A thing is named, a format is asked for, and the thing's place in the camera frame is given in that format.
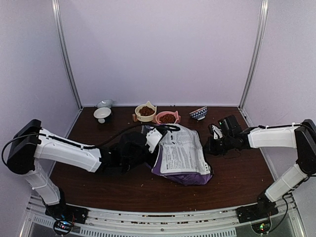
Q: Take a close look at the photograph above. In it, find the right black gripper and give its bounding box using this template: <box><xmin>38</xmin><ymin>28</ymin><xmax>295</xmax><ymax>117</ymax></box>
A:
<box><xmin>200</xmin><ymin>134</ymin><xmax>234</xmax><ymax>156</ymax></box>

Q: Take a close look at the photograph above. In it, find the purple pet food bag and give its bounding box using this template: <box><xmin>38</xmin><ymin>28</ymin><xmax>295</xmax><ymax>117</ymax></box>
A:
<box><xmin>142</xmin><ymin>124</ymin><xmax>213</xmax><ymax>186</ymax></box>

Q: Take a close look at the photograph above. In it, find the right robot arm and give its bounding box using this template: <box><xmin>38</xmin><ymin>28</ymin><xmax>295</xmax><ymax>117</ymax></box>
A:
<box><xmin>203</xmin><ymin>115</ymin><xmax>316</xmax><ymax>218</ymax></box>

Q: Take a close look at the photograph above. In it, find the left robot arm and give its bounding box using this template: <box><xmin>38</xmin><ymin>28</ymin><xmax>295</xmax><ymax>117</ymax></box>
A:
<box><xmin>1</xmin><ymin>119</ymin><xmax>162</xmax><ymax>219</ymax></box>

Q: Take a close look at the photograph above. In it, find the pink cat-ear pet bowl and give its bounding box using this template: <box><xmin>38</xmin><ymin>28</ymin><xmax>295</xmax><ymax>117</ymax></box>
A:
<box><xmin>155</xmin><ymin>111</ymin><xmax>181</xmax><ymax>124</ymax></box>

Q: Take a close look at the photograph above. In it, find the cream cat-ear pet bowl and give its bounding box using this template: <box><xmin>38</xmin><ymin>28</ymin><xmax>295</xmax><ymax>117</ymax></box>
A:
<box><xmin>135</xmin><ymin>101</ymin><xmax>157</xmax><ymax>122</ymax></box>

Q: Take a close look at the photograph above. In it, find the blue zigzag patterned bowl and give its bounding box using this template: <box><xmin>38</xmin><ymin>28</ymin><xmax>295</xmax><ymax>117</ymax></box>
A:
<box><xmin>189</xmin><ymin>106</ymin><xmax>208</xmax><ymax>120</ymax></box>

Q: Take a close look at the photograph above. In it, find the brown kibble in pink bowl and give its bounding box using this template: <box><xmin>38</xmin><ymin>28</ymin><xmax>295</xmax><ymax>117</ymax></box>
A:
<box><xmin>159</xmin><ymin>114</ymin><xmax>176</xmax><ymax>123</ymax></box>

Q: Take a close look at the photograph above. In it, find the brown kibble in cream bowl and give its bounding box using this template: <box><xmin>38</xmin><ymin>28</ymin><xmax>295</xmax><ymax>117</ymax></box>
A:
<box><xmin>139</xmin><ymin>106</ymin><xmax>155</xmax><ymax>117</ymax></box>

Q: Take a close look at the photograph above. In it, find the light blue striped bowl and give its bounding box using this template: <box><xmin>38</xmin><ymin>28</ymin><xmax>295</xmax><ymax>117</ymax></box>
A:
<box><xmin>96</xmin><ymin>99</ymin><xmax>114</xmax><ymax>109</ymax></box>

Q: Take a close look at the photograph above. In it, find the navy white-dotted bowl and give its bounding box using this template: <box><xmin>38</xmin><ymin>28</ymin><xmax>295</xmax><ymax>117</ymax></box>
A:
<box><xmin>93</xmin><ymin>107</ymin><xmax>112</xmax><ymax>124</ymax></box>

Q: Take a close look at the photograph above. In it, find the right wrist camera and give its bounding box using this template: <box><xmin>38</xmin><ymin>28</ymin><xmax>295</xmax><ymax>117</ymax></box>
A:
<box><xmin>208</xmin><ymin>124</ymin><xmax>224</xmax><ymax>140</ymax></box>

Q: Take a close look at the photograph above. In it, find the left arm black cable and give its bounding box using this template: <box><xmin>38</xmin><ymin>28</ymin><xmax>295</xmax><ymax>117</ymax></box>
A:
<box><xmin>1</xmin><ymin>124</ymin><xmax>180</xmax><ymax>166</ymax></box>

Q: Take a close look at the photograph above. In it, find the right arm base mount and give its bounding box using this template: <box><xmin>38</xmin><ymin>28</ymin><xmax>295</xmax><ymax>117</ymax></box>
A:
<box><xmin>236</xmin><ymin>190</ymin><xmax>278</xmax><ymax>223</ymax></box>

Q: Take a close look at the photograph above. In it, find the right aluminium frame post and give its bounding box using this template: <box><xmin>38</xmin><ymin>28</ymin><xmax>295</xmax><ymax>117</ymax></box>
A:
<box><xmin>239</xmin><ymin>0</ymin><xmax>269</xmax><ymax>110</ymax></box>

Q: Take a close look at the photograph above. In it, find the aluminium frame post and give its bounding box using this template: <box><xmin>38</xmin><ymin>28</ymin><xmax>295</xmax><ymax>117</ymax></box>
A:
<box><xmin>239</xmin><ymin>0</ymin><xmax>269</xmax><ymax>110</ymax></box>
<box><xmin>51</xmin><ymin>0</ymin><xmax>83</xmax><ymax>110</ymax></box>

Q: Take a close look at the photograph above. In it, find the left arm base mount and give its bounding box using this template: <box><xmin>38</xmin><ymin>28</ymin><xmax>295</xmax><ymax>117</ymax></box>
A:
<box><xmin>42</xmin><ymin>188</ymin><xmax>88</xmax><ymax>224</ymax></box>

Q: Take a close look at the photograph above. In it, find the left aluminium frame post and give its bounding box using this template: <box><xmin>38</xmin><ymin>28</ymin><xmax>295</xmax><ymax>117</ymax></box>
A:
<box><xmin>51</xmin><ymin>0</ymin><xmax>83</xmax><ymax>110</ymax></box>

